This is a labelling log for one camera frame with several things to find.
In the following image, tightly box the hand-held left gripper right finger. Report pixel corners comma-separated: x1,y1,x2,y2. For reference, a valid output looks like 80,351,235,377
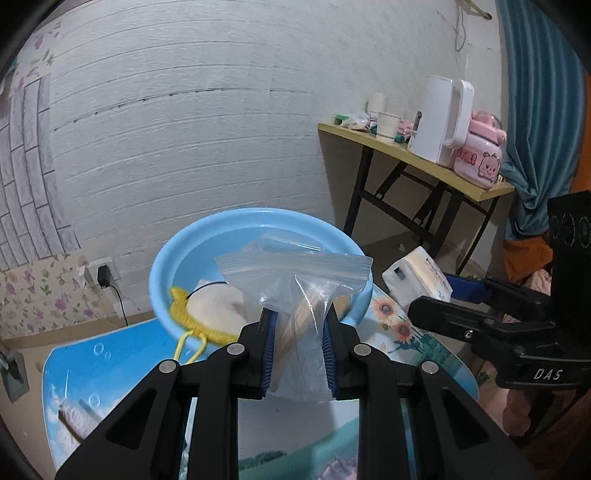
323,305,539,480

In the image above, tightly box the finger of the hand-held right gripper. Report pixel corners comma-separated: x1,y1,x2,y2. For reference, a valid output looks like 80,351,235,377
407,295,561,358
443,272,555,319

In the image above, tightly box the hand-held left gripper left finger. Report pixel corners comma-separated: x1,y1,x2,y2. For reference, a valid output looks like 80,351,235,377
54,308,280,480

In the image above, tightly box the white tissue packet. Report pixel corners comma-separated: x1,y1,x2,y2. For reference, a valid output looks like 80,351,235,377
382,246,454,312

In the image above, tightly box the white toy with yellow trim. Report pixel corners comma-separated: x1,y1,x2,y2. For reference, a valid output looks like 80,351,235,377
168,279,259,365

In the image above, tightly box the clear zip bag with sticks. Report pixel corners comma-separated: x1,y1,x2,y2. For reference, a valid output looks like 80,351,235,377
215,249,374,402

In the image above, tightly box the blue plastic basin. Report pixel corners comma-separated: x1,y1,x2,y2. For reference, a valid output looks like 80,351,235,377
148,208,372,340

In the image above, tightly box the orange cloth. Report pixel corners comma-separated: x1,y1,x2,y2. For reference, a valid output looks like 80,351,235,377
502,233,555,280

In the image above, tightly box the pink cartoon jar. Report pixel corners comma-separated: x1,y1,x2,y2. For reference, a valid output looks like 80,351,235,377
452,110,509,191

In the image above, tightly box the blue curtain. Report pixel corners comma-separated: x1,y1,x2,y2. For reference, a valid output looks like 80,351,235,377
496,0,591,241

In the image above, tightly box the white electric kettle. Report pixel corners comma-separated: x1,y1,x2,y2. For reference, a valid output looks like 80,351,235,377
409,75,476,168

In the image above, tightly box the white paper cup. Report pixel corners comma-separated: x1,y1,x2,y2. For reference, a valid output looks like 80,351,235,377
376,111,402,139

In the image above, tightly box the wooden folding side table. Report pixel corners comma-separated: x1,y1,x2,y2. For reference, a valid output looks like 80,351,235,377
318,121,515,278

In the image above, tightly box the small white packet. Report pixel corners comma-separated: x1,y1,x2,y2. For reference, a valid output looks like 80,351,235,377
336,112,372,131

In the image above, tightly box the black charger with cable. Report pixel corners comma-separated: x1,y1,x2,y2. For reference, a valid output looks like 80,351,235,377
97,265,132,326

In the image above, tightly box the white wall socket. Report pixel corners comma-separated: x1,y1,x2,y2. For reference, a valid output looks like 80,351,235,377
83,256,122,289

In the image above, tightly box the grey dustpan with handle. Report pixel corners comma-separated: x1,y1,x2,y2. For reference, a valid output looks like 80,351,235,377
0,353,26,402

